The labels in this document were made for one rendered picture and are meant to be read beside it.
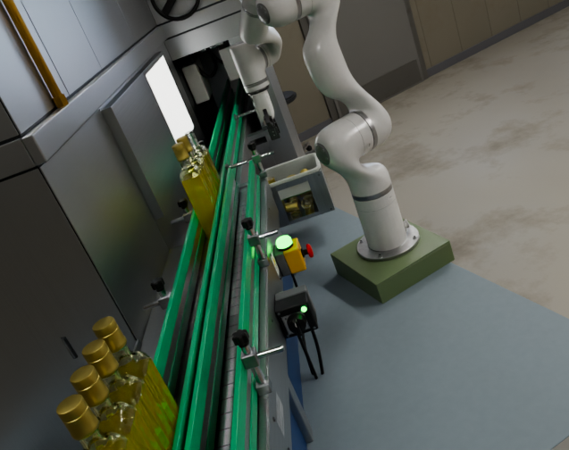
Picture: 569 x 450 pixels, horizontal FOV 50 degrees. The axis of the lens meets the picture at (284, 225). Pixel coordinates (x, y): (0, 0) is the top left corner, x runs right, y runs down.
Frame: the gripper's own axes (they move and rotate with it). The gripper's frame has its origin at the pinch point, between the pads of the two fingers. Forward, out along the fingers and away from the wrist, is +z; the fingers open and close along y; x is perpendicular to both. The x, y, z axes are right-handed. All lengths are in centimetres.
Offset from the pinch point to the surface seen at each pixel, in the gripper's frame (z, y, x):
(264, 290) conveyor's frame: 11, 83, -6
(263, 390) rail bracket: 10, 118, -5
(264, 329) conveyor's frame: 11, 99, -5
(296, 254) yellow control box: 18, 57, 0
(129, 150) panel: -21, 43, -34
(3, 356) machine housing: 3, 91, -65
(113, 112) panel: -31, 43, -34
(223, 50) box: -21, -83, -18
